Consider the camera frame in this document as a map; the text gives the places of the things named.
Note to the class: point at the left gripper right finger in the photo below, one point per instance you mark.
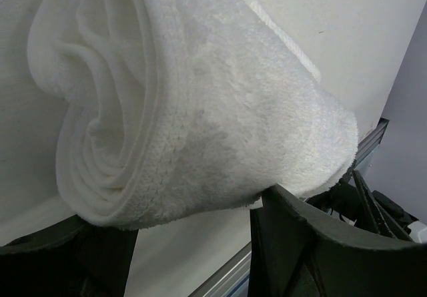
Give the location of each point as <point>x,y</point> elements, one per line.
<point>348,261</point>

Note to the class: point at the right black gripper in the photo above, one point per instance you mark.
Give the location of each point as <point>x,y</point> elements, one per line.
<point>351,201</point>

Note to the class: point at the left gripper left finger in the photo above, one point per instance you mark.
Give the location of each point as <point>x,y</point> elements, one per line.
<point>69,258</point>

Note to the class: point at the white towel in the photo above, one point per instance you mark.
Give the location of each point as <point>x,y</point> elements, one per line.
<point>179,107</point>

